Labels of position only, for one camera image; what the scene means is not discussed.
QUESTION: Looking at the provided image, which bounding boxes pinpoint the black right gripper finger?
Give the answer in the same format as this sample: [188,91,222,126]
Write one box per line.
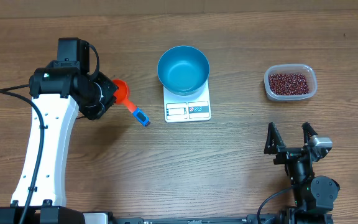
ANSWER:
[302,122,317,144]
[264,122,285,154]

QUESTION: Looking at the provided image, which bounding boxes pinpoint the orange scoop with blue handle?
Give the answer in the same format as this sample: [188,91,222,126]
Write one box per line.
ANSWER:
[112,79,150,127]

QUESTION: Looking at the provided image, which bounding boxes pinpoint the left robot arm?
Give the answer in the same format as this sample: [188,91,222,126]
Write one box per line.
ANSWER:
[0,37,118,223]

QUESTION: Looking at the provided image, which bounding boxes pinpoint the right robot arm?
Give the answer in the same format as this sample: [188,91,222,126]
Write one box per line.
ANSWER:
[257,122,340,223]

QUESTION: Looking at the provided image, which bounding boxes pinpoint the blue metal bowl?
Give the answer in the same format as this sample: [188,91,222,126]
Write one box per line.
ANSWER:
[157,45,211,96]

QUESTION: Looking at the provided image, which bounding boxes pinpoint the white digital kitchen scale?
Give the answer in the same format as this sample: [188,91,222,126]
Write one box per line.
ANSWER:
[163,82,211,123]

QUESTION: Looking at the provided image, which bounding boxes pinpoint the clear plastic container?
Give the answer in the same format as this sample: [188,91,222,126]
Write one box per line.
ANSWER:
[264,63,318,101]

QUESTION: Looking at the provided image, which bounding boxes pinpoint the red beans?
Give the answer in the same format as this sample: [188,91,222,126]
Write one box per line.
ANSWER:
[268,73,309,95]

